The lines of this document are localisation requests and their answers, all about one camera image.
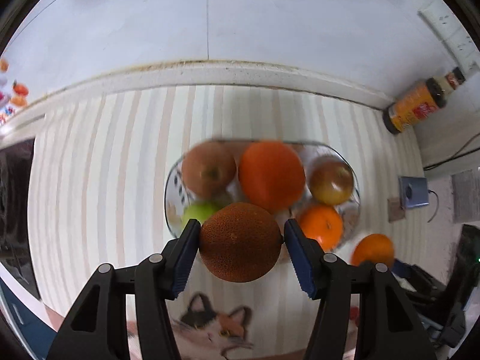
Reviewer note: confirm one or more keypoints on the blue kitchen cabinet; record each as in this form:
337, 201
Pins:
26, 318

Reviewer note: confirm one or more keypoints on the black gas stove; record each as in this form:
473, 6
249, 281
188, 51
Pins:
17, 213

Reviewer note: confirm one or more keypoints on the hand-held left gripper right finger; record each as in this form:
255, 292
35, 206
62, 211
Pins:
300, 262

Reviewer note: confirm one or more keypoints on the dark sauce bottle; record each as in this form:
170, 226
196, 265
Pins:
416, 107

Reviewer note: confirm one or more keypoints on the colourful wall sticker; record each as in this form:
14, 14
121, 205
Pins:
17, 93

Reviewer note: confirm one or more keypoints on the white wall outlet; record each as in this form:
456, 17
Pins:
438, 17
462, 41
473, 63

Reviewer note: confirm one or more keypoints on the brownish red apple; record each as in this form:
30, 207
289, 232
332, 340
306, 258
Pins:
208, 170
332, 180

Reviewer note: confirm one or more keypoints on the small orange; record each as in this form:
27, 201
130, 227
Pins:
321, 227
373, 250

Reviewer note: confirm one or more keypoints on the green apple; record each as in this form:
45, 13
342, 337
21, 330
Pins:
198, 213

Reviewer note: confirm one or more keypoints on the large bright orange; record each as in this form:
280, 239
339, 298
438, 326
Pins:
270, 176

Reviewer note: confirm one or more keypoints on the small brown card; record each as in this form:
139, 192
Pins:
396, 210

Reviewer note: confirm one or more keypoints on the dark reddish orange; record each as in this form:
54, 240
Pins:
240, 242

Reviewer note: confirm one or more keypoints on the floral oval plate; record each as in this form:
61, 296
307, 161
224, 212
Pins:
172, 195

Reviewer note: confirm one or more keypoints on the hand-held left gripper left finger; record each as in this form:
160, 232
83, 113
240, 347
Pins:
185, 262

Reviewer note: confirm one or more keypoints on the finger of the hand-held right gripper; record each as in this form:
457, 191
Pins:
404, 269

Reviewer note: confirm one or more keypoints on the striped cat print tablecloth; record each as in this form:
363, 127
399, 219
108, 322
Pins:
105, 180

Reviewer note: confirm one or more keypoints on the blue power bank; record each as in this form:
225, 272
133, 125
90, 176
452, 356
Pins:
412, 192

